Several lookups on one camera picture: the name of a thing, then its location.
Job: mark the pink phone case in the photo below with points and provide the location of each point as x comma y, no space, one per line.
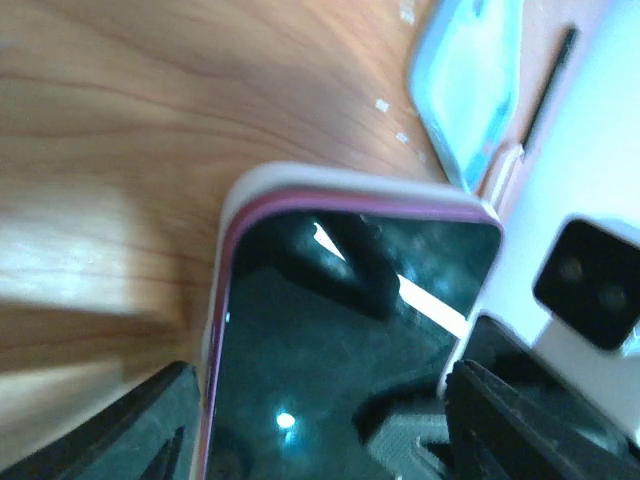
500,176

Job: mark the white phone case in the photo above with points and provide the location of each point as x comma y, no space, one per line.
350,185

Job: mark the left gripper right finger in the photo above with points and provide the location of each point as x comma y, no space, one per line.
496,433

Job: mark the black aluminium frame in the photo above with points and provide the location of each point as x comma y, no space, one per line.
570,37

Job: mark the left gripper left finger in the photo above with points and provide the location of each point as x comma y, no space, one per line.
149,433

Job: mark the pink phone black screen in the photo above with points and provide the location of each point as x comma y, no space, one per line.
340,340

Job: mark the light blue phone case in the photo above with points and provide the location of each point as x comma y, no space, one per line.
464,83

